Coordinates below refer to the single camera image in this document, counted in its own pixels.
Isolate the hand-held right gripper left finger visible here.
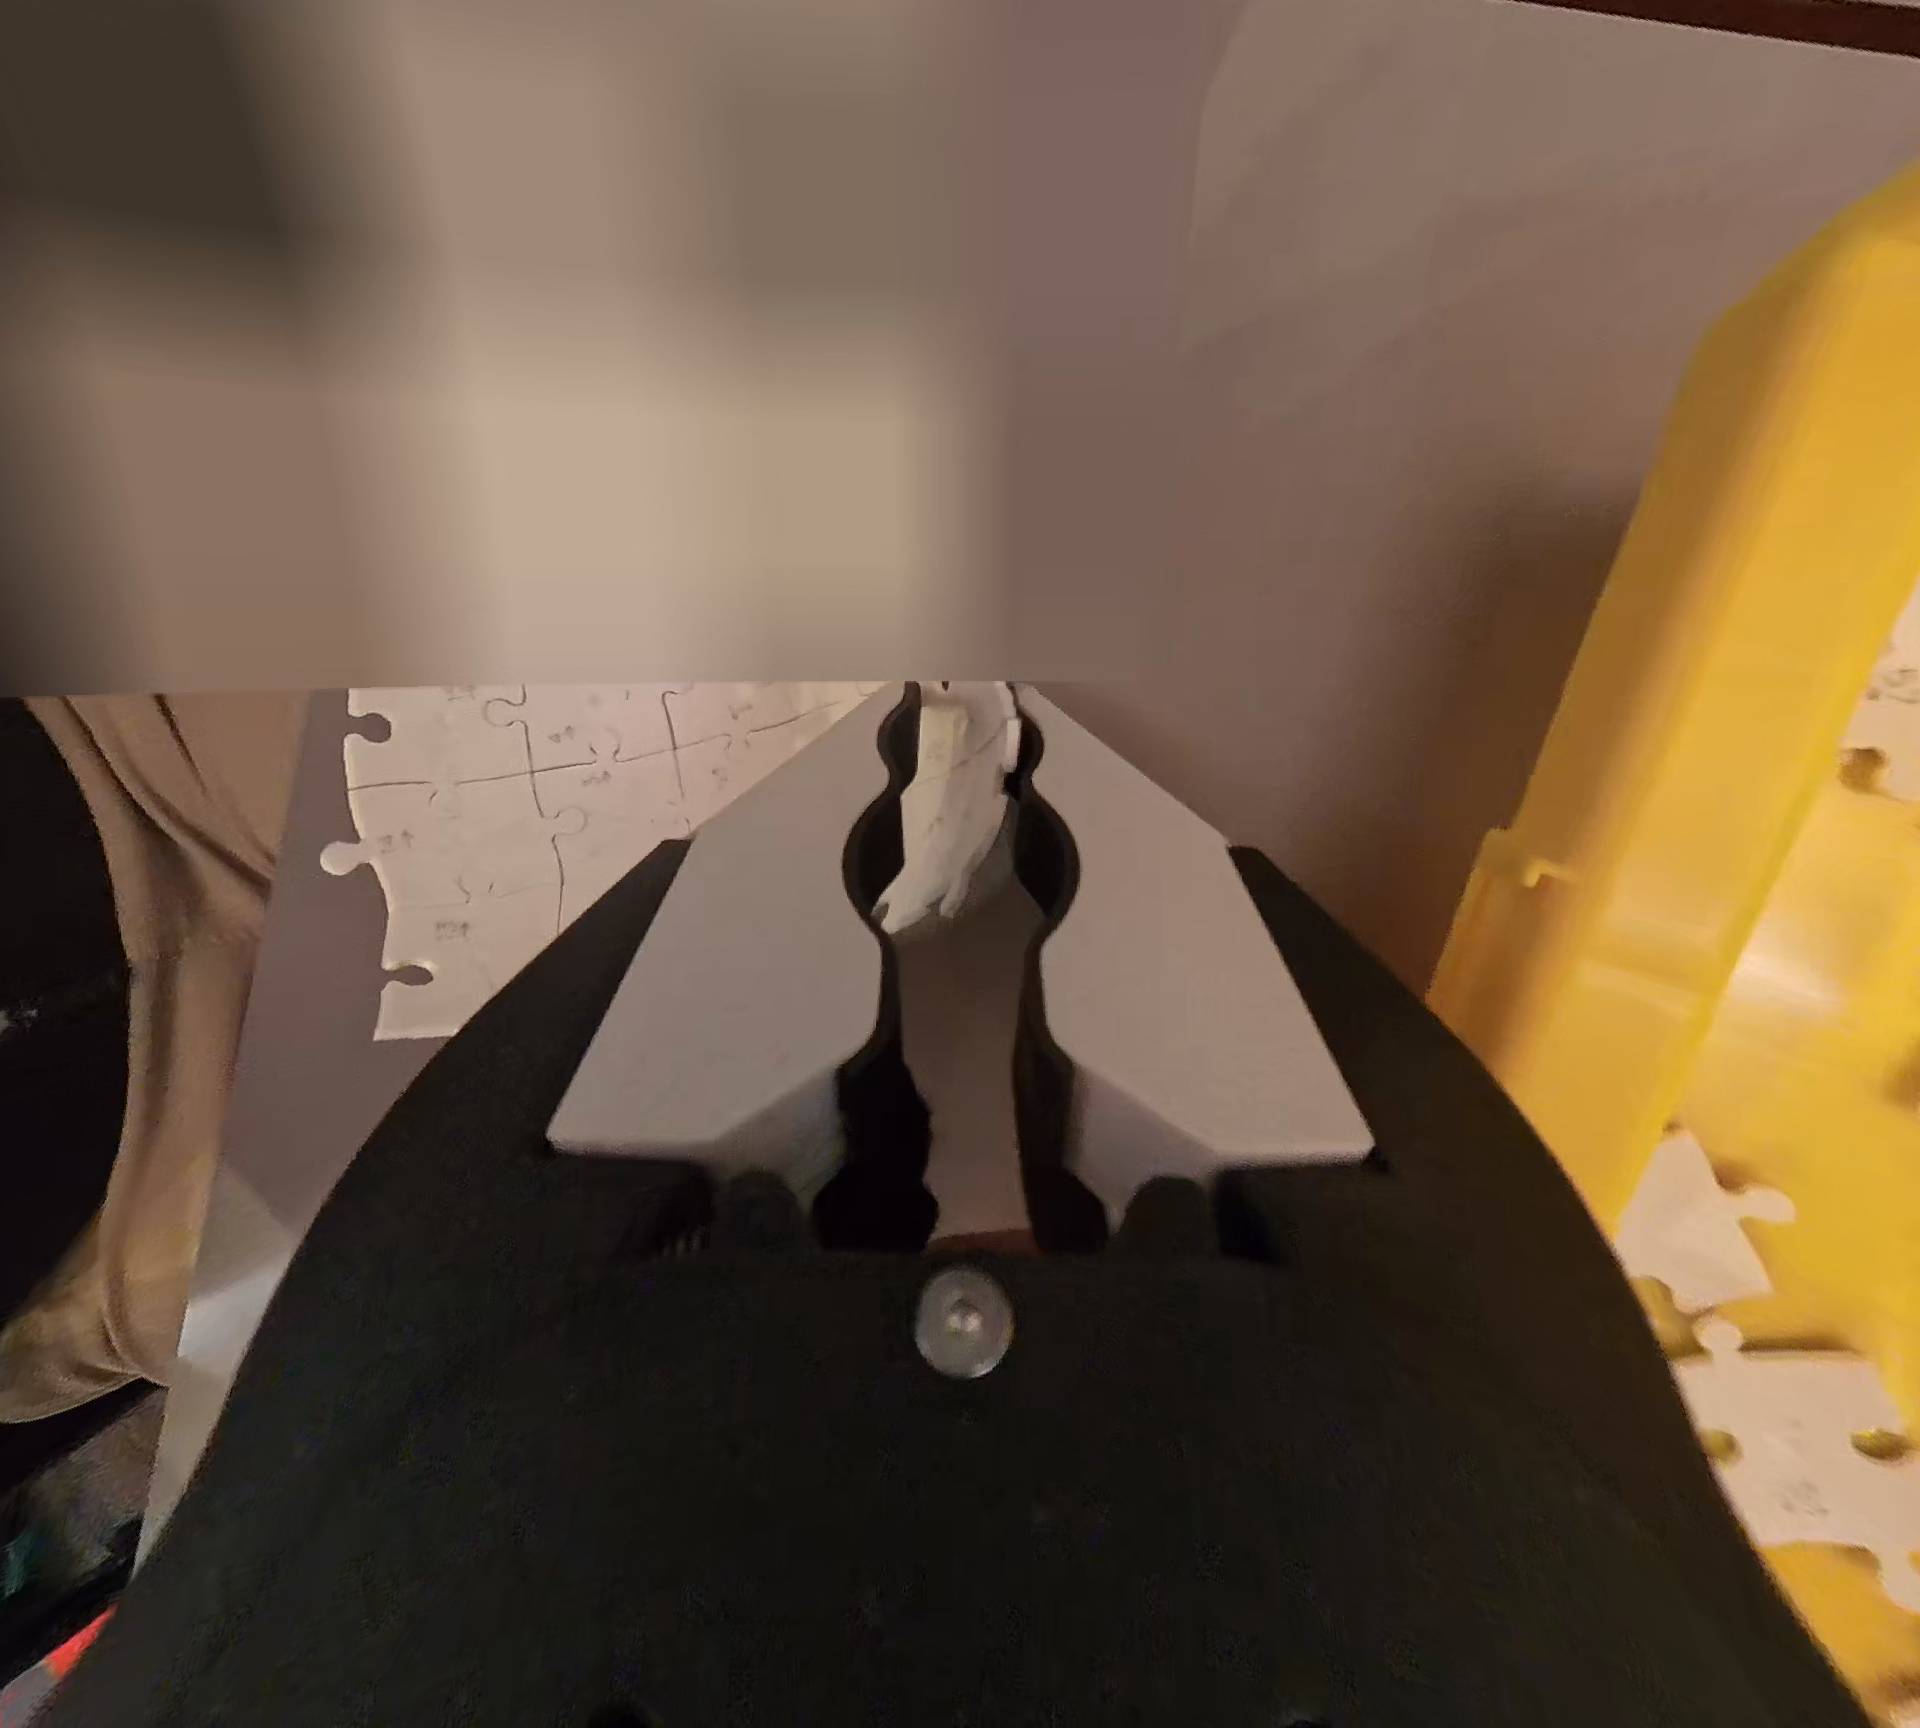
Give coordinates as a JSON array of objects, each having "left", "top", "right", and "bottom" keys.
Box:
[{"left": 547, "top": 683, "right": 920, "bottom": 1212}]

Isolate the heap of white puzzle pieces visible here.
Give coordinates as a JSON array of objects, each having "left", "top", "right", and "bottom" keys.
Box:
[{"left": 1612, "top": 617, "right": 1920, "bottom": 1595}]

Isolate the assembled white puzzle ball section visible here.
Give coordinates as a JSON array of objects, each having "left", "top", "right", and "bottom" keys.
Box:
[{"left": 319, "top": 683, "right": 901, "bottom": 1044}]

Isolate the person's black top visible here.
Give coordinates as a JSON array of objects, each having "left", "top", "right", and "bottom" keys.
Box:
[{"left": 0, "top": 701, "right": 134, "bottom": 1327}]

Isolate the white puzzle piece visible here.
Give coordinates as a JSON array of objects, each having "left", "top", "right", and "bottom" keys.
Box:
[{"left": 873, "top": 683, "right": 1044, "bottom": 937}]

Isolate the yellow plastic bin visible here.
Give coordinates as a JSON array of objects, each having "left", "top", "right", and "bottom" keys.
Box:
[{"left": 1423, "top": 158, "right": 1920, "bottom": 1728}]

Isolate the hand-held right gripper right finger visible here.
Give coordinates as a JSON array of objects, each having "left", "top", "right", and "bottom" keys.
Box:
[{"left": 1009, "top": 683, "right": 1376, "bottom": 1235}]

